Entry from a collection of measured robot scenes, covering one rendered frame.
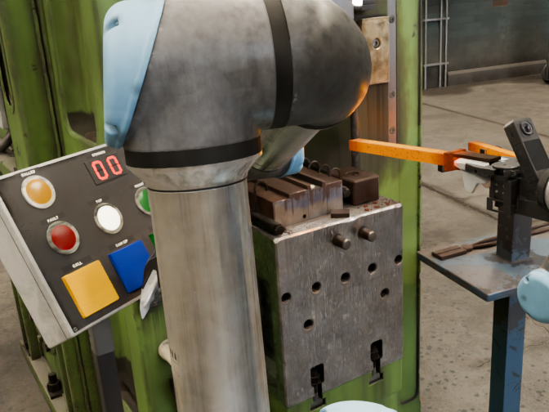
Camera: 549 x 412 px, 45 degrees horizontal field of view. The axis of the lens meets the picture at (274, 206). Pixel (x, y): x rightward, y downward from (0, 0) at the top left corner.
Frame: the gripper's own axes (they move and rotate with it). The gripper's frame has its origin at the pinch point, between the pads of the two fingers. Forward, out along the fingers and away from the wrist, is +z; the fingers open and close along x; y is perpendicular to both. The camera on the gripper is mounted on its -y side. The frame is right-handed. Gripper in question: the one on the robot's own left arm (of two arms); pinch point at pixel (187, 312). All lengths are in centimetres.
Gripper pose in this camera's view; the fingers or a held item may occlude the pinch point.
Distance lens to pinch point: 117.0
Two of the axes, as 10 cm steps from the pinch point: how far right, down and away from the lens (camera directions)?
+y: 1.0, 3.2, -9.4
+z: 0.6, 9.4, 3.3
